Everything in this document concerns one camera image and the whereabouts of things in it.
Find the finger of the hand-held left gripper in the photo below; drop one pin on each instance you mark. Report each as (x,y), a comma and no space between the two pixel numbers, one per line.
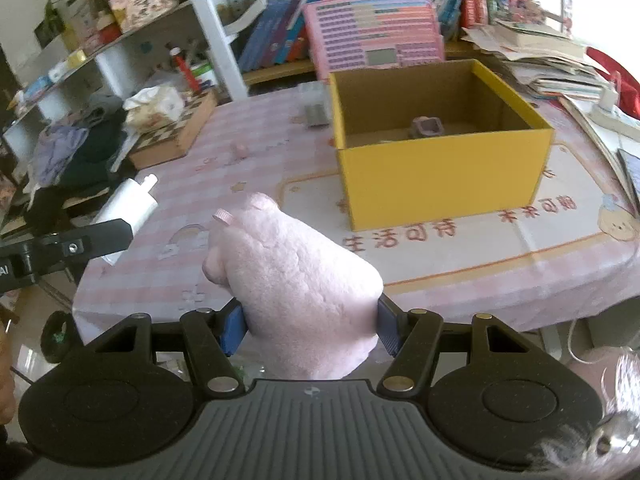
(95,240)

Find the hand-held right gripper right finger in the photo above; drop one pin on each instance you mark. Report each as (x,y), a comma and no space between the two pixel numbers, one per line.
(387,330)

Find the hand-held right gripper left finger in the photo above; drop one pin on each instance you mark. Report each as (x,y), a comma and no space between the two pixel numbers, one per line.
(232,330)

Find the white nozzle bottle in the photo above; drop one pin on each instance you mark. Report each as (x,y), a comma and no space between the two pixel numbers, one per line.
(130,200)

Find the pink plush toy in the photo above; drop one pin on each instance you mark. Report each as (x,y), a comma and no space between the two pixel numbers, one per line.
(300,285)

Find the yellow cardboard box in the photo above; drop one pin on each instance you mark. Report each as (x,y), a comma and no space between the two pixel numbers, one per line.
(440,175)

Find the dark clothing pile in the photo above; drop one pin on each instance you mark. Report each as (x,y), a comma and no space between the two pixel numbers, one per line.
(95,155)

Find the lavender cloth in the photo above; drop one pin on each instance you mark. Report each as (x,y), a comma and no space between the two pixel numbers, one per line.
(57,152)

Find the wooden chessboard box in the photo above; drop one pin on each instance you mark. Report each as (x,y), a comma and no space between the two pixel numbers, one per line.
(175,135)

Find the floral tissue pack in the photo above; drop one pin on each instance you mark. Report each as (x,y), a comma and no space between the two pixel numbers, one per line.
(155,107)

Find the pink checked tablecloth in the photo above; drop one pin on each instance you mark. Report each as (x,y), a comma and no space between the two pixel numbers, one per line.
(250,170)

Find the white storage shelf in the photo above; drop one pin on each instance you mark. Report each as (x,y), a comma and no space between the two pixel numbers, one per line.
(112,72)

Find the green white tub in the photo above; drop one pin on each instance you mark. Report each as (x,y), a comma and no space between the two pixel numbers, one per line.
(206,75)

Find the small mauve toy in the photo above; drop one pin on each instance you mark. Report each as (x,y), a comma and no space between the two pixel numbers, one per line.
(426,127)

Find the small grey box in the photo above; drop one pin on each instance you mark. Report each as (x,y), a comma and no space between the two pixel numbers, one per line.
(317,115)

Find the white metal bookshelf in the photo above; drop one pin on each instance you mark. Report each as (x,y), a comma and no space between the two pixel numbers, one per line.
(220,45)

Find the clear tape roll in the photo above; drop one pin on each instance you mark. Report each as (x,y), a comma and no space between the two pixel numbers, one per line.
(312,94)

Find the row of children's books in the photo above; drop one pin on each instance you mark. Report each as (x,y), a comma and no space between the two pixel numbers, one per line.
(272,35)

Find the dark notebook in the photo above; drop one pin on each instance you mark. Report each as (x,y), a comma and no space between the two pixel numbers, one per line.
(631,172)

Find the pink learning tablet toy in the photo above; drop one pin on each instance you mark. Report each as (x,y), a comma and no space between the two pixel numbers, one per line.
(370,25)

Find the white power strip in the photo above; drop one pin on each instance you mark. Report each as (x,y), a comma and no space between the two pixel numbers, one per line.
(617,122)

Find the stack of papers and books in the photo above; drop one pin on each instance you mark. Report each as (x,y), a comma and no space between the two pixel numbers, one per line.
(540,45)

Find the white charger plug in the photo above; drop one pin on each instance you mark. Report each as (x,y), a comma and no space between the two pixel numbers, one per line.
(609,94)

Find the red bag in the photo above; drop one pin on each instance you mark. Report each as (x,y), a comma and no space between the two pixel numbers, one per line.
(615,67)

